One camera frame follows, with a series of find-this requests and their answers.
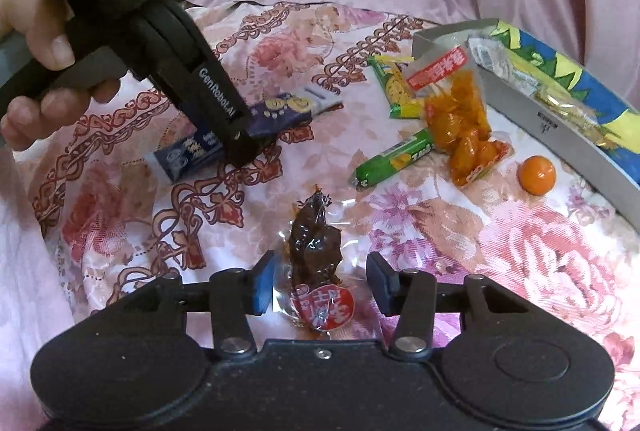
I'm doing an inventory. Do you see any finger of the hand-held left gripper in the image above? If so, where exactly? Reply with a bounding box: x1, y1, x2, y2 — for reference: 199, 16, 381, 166
220, 121, 276, 168

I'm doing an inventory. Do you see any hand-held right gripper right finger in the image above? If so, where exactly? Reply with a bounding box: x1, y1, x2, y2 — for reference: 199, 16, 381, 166
366, 252, 533, 359

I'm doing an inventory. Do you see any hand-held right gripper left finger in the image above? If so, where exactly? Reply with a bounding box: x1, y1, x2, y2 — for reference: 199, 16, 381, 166
107, 250, 277, 359

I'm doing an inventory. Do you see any dark blue sachet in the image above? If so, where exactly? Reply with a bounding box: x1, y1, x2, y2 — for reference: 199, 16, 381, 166
150, 86, 346, 184

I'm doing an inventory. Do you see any dark brown snack packet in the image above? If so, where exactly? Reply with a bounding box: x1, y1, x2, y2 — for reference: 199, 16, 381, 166
272, 185, 381, 337

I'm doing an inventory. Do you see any green sausage packet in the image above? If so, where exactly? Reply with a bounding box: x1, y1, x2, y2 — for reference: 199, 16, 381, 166
354, 128, 436, 189

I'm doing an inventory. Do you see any green yellow snack packet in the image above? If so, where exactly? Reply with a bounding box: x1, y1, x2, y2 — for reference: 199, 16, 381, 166
367, 53, 426, 119

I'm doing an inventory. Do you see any orange snack packet red label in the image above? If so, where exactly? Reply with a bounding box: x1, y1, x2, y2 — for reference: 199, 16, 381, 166
404, 46, 513, 188

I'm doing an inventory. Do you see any small orange fruit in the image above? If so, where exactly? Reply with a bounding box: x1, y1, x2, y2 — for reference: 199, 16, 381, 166
517, 155, 557, 196

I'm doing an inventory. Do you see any grey cardboard box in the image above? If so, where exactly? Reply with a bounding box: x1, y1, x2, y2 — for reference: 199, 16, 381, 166
411, 18, 640, 232

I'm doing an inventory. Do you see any white nut bar packet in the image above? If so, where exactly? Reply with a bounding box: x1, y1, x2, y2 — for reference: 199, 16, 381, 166
467, 36, 551, 86

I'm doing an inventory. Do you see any person's left hand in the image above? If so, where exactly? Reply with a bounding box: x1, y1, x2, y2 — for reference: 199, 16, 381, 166
0, 0, 121, 152

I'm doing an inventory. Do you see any pink floral bedsheet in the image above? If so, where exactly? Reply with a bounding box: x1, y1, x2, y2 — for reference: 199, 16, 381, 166
15, 1, 640, 431

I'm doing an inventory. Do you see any pink fleece cloth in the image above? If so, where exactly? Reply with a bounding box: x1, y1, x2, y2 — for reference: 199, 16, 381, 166
0, 146, 76, 431

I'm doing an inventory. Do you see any blue yellow painted paper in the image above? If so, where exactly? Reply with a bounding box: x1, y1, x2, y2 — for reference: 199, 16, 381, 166
487, 18, 640, 186

